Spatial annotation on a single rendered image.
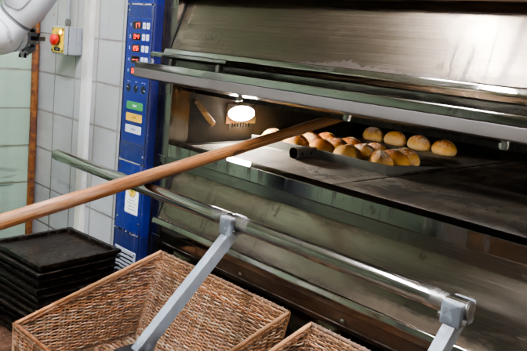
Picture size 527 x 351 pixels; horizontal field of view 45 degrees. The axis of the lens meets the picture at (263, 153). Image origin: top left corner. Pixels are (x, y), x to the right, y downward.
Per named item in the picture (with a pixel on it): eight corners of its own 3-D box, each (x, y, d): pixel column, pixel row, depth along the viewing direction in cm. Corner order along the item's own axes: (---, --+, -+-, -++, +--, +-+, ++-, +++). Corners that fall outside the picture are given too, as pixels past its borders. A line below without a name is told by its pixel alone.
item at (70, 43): (68, 54, 238) (69, 27, 237) (81, 56, 231) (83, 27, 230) (49, 52, 233) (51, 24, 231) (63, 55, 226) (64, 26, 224)
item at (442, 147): (427, 152, 236) (428, 137, 235) (436, 151, 241) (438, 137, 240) (450, 157, 229) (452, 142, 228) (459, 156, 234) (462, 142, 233)
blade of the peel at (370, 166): (386, 175, 180) (387, 165, 179) (250, 142, 217) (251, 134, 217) (448, 167, 206) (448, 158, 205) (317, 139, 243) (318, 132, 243)
